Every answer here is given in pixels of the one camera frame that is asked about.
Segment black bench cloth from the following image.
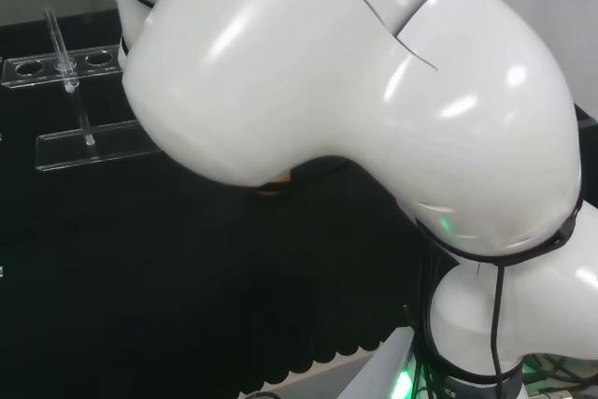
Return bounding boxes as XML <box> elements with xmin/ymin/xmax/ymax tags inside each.
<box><xmin>0</xmin><ymin>8</ymin><xmax>424</xmax><ymax>399</ymax></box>

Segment cork ring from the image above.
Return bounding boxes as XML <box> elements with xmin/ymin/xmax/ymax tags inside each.
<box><xmin>254</xmin><ymin>171</ymin><xmax>294</xmax><ymax>198</ymax></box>

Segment clear acrylic funnel stand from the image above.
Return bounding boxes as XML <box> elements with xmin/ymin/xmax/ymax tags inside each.
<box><xmin>1</xmin><ymin>8</ymin><xmax>165</xmax><ymax>175</ymax></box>

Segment black cable bundle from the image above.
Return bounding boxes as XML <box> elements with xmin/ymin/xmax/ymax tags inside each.
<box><xmin>401</xmin><ymin>305</ymin><xmax>598</xmax><ymax>399</ymax></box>

